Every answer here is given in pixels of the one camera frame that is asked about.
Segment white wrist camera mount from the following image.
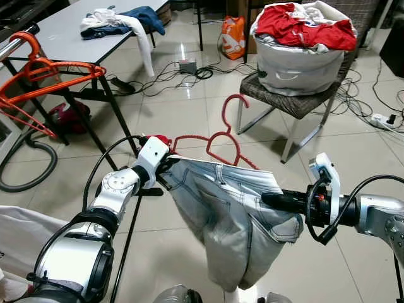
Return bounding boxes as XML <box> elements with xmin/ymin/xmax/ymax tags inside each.
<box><xmin>134</xmin><ymin>136</ymin><xmax>171</xmax><ymax>188</ymax></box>
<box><xmin>308</xmin><ymin>153</ymin><xmax>342</xmax><ymax>222</ymax></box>

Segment black metal clothes rack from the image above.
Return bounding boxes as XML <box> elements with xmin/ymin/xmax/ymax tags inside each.
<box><xmin>0</xmin><ymin>22</ymin><xmax>165</xmax><ymax>303</ymax></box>

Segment red wire hanger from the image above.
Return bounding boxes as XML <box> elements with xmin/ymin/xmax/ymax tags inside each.
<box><xmin>170</xmin><ymin>93</ymin><xmax>261</xmax><ymax>171</ymax></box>

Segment white power strip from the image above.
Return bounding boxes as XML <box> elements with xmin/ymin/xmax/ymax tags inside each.
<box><xmin>371</xmin><ymin>112</ymin><xmax>397</xmax><ymax>130</ymax></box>

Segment white patterned garment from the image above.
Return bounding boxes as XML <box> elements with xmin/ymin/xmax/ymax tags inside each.
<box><xmin>0</xmin><ymin>205</ymin><xmax>70</xmax><ymax>300</ymax></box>

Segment black power adapter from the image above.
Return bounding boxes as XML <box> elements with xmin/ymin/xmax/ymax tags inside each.
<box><xmin>110</xmin><ymin>77</ymin><xmax>136</xmax><ymax>94</ymax></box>

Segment brown round basket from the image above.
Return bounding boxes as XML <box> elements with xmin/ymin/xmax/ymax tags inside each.
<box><xmin>155</xmin><ymin>3</ymin><xmax>172</xmax><ymax>26</ymax></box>

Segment blue jeans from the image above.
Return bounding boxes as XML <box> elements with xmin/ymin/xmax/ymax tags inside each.
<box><xmin>81</xmin><ymin>6</ymin><xmax>166</xmax><ymax>40</ymax></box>

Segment white laundry bag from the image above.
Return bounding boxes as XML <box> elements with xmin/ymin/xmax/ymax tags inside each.
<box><xmin>251</xmin><ymin>1</ymin><xmax>357</xmax><ymax>97</ymax></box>

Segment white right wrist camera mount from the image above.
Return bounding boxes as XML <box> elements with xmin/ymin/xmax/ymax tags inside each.
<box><xmin>308</xmin><ymin>153</ymin><xmax>342</xmax><ymax>222</ymax></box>

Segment grey power box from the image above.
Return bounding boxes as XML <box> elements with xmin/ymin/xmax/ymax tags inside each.
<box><xmin>178</xmin><ymin>58</ymin><xmax>198</xmax><ymax>73</ymax></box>

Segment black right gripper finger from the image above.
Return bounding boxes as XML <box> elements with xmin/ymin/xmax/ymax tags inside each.
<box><xmin>262</xmin><ymin>191</ymin><xmax>310</xmax><ymax>214</ymax></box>

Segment white jeans black stitching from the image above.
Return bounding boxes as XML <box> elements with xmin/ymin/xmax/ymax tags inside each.
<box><xmin>165</xmin><ymin>158</ymin><xmax>305</xmax><ymax>292</ymax></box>

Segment red vacuum cleaner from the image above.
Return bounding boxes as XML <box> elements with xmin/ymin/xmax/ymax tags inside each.
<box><xmin>49</xmin><ymin>101</ymin><xmax>90</xmax><ymax>134</ymax></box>

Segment black frame desk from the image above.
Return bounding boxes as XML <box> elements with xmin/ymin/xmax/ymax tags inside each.
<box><xmin>193</xmin><ymin>0</ymin><xmax>266</xmax><ymax>54</ymax></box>

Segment grey right robot leg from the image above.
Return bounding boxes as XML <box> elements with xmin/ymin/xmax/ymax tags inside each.
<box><xmin>256</xmin><ymin>292</ymin><xmax>291</xmax><ymax>303</ymax></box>

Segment black square box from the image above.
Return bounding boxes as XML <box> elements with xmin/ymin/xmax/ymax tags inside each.
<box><xmin>380</xmin><ymin>19</ymin><xmax>404</xmax><ymax>76</ymax></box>

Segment white long sleeve garment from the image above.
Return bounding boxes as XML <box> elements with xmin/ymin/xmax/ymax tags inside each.
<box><xmin>80</xmin><ymin>9</ymin><xmax>155</xmax><ymax>78</ymax></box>

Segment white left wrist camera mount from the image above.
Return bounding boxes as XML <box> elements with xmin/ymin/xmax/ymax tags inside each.
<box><xmin>134</xmin><ymin>136</ymin><xmax>171</xmax><ymax>188</ymax></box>

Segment brown plaid chair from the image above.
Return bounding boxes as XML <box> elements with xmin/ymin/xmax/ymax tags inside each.
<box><xmin>237</xmin><ymin>0</ymin><xmax>379</xmax><ymax>163</ymax></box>

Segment orange hanger bunch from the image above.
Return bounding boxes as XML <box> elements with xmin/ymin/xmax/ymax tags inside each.
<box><xmin>0</xmin><ymin>32</ymin><xmax>107</xmax><ymax>138</ymax></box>

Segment grey vacuum hose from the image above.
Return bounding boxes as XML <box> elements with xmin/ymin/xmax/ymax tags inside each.
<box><xmin>0</xmin><ymin>133</ymin><xmax>59</xmax><ymax>193</ymax></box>

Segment white table black legs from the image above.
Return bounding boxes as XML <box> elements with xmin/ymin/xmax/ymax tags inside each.
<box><xmin>6</xmin><ymin>0</ymin><xmax>171</xmax><ymax>171</ymax></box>

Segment red cloth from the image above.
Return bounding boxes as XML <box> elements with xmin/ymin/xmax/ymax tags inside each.
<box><xmin>146</xmin><ymin>134</ymin><xmax>172</xmax><ymax>149</ymax></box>

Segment red sports garment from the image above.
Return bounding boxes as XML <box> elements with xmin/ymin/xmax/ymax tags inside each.
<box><xmin>256</xmin><ymin>3</ymin><xmax>357</xmax><ymax>51</ymax></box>

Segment orange printed bag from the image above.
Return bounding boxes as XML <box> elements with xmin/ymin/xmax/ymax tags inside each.
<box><xmin>220</xmin><ymin>16</ymin><xmax>247</xmax><ymax>61</ymax></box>

